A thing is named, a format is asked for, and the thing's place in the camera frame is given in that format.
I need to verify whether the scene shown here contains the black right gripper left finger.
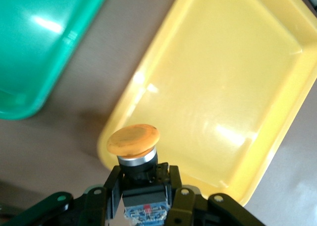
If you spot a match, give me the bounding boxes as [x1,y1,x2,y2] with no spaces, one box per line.
[0,165,124,226]

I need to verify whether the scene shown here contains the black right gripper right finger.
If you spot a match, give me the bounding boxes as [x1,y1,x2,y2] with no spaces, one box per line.
[165,165,267,226]

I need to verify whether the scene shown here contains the yellow mushroom push button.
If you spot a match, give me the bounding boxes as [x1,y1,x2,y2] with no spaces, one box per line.
[106,124,174,226]

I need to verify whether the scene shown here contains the yellow plastic tray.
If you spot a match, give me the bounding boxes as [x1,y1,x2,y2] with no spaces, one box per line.
[97,0,317,207]

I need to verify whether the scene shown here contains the green plastic tray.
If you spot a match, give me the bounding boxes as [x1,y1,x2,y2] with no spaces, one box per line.
[0,0,112,120]

